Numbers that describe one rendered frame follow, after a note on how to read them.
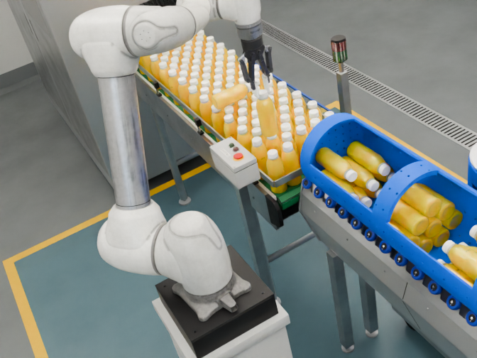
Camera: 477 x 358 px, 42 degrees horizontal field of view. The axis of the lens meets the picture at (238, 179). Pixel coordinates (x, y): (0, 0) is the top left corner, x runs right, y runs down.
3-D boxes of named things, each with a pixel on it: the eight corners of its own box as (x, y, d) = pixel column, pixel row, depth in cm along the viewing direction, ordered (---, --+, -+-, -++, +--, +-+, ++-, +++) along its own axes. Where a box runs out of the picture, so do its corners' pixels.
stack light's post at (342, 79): (360, 256, 334) (341, 74, 269) (355, 252, 337) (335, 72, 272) (366, 252, 335) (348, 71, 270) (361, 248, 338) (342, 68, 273)
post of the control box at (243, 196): (275, 339, 302) (235, 177, 243) (271, 334, 305) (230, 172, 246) (282, 334, 303) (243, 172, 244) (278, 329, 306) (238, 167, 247)
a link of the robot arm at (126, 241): (156, 286, 177) (92, 278, 186) (183, 262, 191) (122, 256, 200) (119, 6, 154) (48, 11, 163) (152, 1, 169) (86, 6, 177)
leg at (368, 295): (370, 340, 291) (360, 243, 254) (363, 332, 295) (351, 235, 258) (380, 334, 293) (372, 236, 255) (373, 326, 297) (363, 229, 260)
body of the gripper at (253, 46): (245, 42, 211) (250, 67, 217) (266, 33, 214) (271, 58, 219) (235, 36, 217) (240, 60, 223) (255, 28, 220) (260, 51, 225)
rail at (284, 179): (276, 187, 240) (275, 182, 239) (275, 187, 241) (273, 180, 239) (359, 144, 252) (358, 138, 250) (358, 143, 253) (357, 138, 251)
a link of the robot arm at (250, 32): (265, 18, 210) (268, 35, 214) (252, 11, 217) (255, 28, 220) (243, 28, 207) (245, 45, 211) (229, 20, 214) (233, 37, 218)
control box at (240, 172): (238, 190, 236) (233, 168, 230) (214, 166, 251) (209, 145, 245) (260, 178, 239) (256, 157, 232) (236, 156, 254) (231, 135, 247)
